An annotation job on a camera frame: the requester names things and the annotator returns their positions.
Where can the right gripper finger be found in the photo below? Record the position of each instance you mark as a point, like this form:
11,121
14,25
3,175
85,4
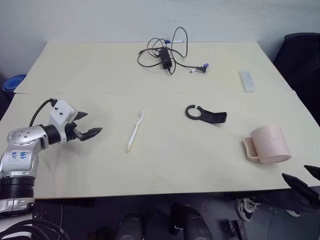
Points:
314,172
303,192

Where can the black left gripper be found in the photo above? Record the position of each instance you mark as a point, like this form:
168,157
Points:
71,131

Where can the white toothbrush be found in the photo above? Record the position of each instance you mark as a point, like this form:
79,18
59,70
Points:
135,131

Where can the pink ribbed cup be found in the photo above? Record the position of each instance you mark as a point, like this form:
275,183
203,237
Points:
270,143

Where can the black and white sneaker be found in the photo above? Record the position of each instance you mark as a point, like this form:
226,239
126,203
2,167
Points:
246,208

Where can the black power adapter brick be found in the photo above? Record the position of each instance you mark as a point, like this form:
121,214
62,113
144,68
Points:
165,58

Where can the translucent white toothbrush case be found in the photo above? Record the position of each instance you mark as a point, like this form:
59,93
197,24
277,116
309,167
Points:
247,81

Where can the dark rounded shape with stripe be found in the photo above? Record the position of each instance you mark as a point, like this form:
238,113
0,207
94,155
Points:
192,222

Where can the black chair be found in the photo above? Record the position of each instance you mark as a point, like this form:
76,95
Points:
300,57

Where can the small white purple-tipped pen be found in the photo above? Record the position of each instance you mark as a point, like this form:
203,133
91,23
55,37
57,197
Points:
193,71

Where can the white marker with blue cap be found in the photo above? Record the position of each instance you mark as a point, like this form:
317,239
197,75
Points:
176,41

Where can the black and purple power plug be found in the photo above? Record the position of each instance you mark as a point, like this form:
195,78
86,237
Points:
203,68

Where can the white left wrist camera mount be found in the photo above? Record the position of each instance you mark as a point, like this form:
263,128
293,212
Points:
61,113

